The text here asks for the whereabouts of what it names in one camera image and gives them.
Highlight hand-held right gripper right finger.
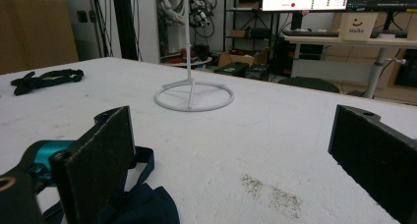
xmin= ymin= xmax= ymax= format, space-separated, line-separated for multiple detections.
xmin=328 ymin=104 xmax=417 ymax=224

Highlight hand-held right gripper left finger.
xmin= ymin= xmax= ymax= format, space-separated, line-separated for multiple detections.
xmin=48 ymin=105 xmax=137 ymax=224

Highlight black clip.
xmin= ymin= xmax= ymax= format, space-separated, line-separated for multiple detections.
xmin=40 ymin=145 xmax=181 ymax=224

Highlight black cloth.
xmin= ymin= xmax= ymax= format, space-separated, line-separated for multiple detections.
xmin=10 ymin=68 xmax=85 ymax=96

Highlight white wire rack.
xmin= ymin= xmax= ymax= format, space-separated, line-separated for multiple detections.
xmin=153 ymin=0 xmax=235 ymax=113

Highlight white desk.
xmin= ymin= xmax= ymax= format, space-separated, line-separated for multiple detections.
xmin=283 ymin=34 xmax=417 ymax=99

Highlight black round stool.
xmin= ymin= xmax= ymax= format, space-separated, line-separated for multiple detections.
xmin=277 ymin=76 xmax=341 ymax=94

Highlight white foam mat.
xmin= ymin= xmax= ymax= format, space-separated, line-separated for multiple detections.
xmin=0 ymin=56 xmax=417 ymax=224

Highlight white box with smiley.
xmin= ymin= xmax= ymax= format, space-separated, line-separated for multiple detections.
xmin=338 ymin=12 xmax=379 ymax=42

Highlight round white table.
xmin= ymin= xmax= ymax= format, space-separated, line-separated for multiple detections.
xmin=162 ymin=56 xmax=213 ymax=69

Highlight black keyboard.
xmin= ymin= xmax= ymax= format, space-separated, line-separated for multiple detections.
xmin=282 ymin=29 xmax=340 ymax=38

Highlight brown cardboard board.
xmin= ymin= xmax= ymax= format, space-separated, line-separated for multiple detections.
xmin=0 ymin=0 xmax=80 ymax=76

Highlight black computer tower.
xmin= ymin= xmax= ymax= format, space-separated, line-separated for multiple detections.
xmin=245 ymin=63 xmax=272 ymax=82
xmin=213 ymin=61 xmax=250 ymax=78

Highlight white robot parts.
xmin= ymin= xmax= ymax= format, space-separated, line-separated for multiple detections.
xmin=154 ymin=0 xmax=186 ymax=26

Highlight open cardboard box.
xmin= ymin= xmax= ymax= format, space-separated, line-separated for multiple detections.
xmin=217 ymin=49 xmax=272 ymax=68

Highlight black metal shelf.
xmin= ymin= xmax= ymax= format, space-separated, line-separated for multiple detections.
xmin=223 ymin=0 xmax=281 ymax=55

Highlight black metal frame post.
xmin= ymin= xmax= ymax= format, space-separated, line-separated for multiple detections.
xmin=111 ymin=0 xmax=140 ymax=61

